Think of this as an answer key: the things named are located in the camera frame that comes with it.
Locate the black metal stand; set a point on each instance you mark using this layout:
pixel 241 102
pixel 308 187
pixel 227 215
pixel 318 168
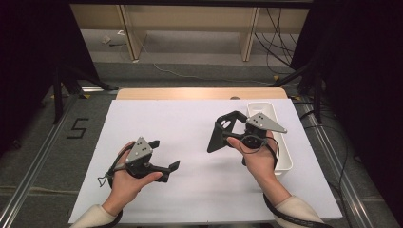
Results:
pixel 58 101
pixel 317 101

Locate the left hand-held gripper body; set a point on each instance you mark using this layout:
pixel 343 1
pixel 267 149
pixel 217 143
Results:
pixel 139 152

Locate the white table sheet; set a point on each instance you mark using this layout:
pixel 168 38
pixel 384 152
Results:
pixel 196 190

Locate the person's right hand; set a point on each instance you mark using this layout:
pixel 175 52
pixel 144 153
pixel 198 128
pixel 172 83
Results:
pixel 259 164

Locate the black curtain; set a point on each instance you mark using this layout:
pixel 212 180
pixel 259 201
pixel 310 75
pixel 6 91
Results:
pixel 364 79
pixel 25 63

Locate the small white floor object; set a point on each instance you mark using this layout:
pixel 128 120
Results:
pixel 106 39

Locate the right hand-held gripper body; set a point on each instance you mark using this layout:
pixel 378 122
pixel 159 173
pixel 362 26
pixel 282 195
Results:
pixel 263 122

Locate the wooden cabinet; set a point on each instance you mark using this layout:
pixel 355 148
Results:
pixel 190 17

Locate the light wooden table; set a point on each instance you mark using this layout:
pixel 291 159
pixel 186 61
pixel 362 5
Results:
pixel 177 93

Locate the aluminium floor rail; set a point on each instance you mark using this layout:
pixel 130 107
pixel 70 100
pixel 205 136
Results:
pixel 30 175
pixel 350 193

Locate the black phone case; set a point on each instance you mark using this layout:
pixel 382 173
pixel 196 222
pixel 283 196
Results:
pixel 218 139

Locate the person's left hand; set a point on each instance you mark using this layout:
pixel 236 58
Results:
pixel 126 186

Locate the white plastic bin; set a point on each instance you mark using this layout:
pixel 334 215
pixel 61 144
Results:
pixel 283 152

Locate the round grey table cap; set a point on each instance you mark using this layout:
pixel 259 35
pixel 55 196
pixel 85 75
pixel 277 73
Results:
pixel 235 98

